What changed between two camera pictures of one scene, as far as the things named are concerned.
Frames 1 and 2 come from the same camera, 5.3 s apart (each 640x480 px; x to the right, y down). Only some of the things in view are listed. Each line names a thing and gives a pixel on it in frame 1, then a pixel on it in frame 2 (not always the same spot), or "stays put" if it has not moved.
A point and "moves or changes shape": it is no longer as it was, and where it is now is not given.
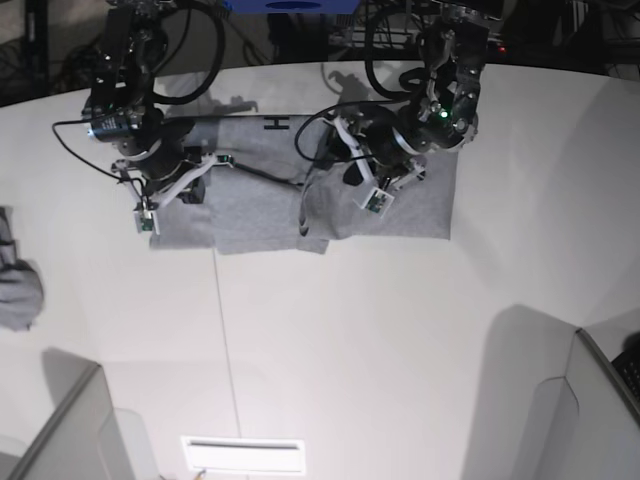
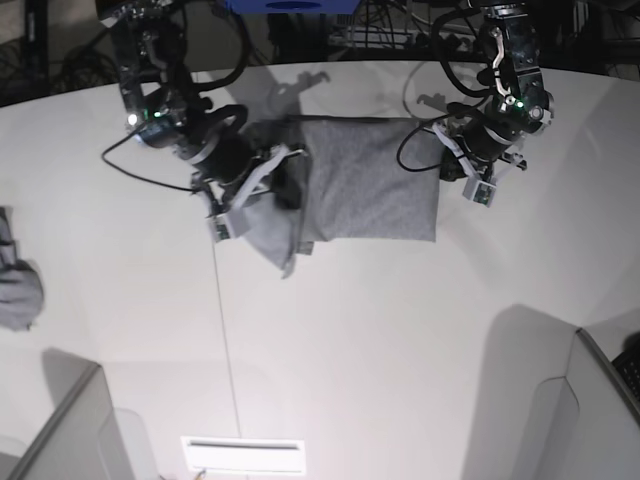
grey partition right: (586, 426) stays put
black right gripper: (390, 156) → (482, 145)
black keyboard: (628, 365) stays put
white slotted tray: (246, 455) stays put
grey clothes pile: (21, 287) stays put
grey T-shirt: (259, 198) moves or changes shape
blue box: (293, 6) stays put
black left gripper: (167, 165) → (230, 155)
